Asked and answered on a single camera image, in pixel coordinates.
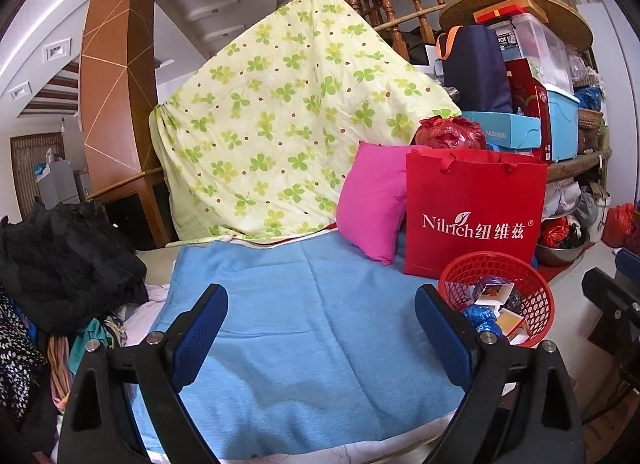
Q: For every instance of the metal basin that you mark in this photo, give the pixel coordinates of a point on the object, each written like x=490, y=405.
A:
x=555, y=254

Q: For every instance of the white plastic bag bundle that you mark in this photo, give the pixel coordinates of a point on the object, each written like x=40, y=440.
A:
x=562, y=199

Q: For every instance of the wooden table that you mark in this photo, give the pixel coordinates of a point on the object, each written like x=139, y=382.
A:
x=575, y=164

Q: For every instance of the striped scarf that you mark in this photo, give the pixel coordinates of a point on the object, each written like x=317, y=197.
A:
x=57, y=369

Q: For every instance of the blue plastic storage bin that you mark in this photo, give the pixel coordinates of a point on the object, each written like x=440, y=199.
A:
x=562, y=119

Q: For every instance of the blue plastic bag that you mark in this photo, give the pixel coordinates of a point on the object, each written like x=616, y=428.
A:
x=587, y=99

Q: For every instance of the blue plastic wrapper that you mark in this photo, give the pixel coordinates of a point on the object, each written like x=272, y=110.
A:
x=480, y=316

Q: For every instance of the light blue cardboard box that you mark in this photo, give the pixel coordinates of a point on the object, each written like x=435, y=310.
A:
x=505, y=129

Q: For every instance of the grey refrigerator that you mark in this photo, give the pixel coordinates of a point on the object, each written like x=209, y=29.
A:
x=60, y=184

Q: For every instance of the woven basket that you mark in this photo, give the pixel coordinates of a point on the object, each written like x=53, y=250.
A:
x=590, y=119

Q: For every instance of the red gift box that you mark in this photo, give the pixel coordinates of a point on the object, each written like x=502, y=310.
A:
x=530, y=94

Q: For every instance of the clear plastic storage box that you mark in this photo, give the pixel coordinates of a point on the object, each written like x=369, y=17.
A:
x=545, y=54

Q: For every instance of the brown bamboo door curtain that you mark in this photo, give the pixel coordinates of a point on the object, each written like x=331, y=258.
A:
x=22, y=169

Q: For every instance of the red floor mat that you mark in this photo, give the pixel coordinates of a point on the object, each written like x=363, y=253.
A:
x=550, y=274

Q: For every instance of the round bamboo tray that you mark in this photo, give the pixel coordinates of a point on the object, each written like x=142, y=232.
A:
x=570, y=24

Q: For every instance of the teal garment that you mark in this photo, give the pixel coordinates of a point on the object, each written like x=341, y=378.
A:
x=85, y=339

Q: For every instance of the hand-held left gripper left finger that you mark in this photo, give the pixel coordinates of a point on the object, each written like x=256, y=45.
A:
x=200, y=329

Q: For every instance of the black floral garment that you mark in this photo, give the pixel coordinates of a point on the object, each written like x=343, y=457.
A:
x=17, y=359

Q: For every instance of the red paper shopping bag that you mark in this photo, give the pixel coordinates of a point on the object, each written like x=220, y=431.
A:
x=475, y=194

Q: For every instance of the green clover print quilt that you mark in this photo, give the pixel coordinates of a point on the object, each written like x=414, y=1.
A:
x=280, y=119

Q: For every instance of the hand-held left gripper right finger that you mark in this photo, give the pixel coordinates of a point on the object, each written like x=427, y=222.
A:
x=445, y=334

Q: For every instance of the orange white medicine box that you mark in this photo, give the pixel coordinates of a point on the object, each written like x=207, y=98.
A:
x=512, y=321

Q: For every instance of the red plastic mesh basket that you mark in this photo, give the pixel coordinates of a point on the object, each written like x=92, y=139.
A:
x=460, y=279

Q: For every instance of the orange red plastic bag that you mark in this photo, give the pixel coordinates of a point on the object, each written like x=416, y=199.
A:
x=552, y=231

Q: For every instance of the black plastic bag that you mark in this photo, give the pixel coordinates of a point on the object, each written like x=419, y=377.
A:
x=515, y=300

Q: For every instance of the light blue blanket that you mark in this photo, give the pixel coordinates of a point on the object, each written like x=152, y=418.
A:
x=310, y=344

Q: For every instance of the brown wooden pillar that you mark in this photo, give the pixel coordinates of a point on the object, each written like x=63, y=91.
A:
x=115, y=94

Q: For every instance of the red and orange flat box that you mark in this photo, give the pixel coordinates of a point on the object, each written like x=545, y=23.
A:
x=500, y=12

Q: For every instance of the pink pillow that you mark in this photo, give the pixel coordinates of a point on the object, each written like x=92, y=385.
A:
x=370, y=199

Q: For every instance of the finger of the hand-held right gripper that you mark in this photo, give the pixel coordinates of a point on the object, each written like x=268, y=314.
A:
x=629, y=259
x=610, y=294

